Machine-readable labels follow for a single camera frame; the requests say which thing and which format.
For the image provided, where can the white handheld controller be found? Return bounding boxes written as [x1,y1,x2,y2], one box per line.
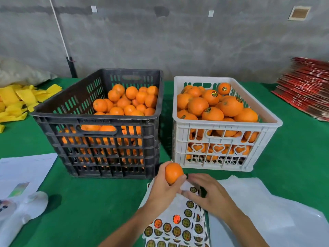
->
[0,191,49,247]

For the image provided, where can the white pole with black base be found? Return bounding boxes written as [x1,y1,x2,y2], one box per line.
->
[48,0,78,79]

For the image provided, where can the beige wall plate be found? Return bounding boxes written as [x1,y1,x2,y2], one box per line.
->
[288,5,312,22]

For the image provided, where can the white backing sheet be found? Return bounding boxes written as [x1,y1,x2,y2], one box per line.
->
[208,176,329,247]

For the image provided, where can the white plastic crate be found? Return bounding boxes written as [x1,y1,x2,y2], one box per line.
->
[172,75,283,172]

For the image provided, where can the pile of oranges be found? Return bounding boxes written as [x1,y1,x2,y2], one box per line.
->
[61,84,160,168]

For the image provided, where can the beige woven sack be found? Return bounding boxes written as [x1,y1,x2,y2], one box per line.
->
[0,56,54,88]

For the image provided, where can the black plastic crate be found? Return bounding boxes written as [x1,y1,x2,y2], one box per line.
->
[31,68,164,179]

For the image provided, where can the white printed paper sheet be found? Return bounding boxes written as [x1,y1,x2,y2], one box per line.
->
[0,153,58,201]

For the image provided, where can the pile of yellow bags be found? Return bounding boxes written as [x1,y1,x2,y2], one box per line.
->
[0,84,63,133]

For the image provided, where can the stack of red cardboard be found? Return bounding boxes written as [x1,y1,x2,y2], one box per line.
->
[271,56,329,122]

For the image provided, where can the heap of labelled oranges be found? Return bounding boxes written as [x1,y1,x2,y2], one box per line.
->
[177,82,260,164]

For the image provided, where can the green felt table cover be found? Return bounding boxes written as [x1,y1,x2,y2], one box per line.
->
[0,77,329,247]

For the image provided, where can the person's left hand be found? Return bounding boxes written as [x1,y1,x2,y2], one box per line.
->
[141,162,187,218]

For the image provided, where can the person's right hand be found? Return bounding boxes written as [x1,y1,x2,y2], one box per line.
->
[181,173,240,223]

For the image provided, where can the single orange fruit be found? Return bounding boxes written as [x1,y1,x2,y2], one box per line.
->
[164,162,184,185]

